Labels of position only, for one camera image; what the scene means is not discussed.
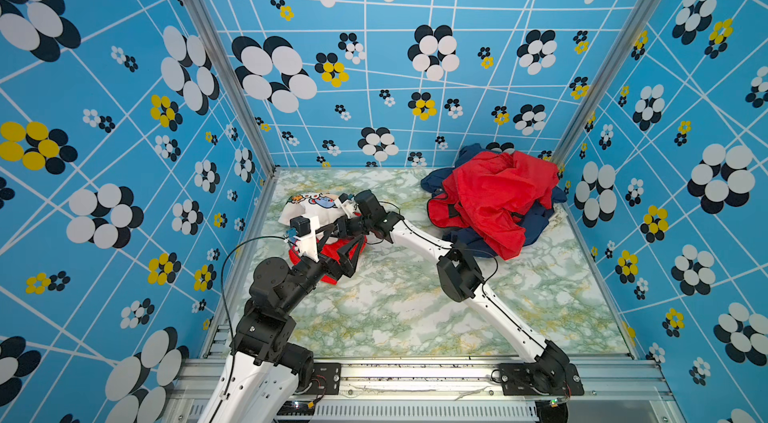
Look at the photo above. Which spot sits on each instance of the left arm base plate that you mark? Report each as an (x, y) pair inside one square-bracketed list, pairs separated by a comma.
[(323, 378)]

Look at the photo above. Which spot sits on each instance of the aluminium corner post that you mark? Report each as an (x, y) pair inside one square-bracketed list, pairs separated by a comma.
[(203, 23), (635, 24)]

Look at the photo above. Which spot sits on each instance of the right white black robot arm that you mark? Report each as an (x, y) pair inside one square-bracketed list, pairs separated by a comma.
[(461, 280)]

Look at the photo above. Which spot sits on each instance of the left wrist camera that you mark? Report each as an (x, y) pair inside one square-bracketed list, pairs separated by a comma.
[(303, 237)]

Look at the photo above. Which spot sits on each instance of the right aluminium corner post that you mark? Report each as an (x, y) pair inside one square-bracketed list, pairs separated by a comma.
[(635, 24)]

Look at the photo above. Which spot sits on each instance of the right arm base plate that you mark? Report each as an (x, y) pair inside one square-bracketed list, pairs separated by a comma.
[(522, 379)]

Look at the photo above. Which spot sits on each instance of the aluminium front rail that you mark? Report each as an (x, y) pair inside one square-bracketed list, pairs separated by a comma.
[(451, 390)]

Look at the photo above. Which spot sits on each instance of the white red printed cloth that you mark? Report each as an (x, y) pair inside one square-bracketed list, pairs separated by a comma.
[(320, 205)]

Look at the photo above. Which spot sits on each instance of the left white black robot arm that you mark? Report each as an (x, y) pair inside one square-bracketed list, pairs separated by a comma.
[(264, 369)]

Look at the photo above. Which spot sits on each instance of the red jacket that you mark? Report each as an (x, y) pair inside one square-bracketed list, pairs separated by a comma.
[(495, 201)]

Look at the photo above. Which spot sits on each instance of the navy blue cloth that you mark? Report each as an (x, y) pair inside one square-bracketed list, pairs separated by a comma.
[(534, 225)]

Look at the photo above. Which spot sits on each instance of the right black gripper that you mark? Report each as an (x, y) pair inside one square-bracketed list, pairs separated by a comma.
[(348, 228)]

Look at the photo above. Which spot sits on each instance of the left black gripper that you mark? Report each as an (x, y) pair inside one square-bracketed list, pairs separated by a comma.
[(343, 267)]

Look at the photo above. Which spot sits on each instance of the left aluminium corner post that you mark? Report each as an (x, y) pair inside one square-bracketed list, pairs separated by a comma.
[(203, 23)]

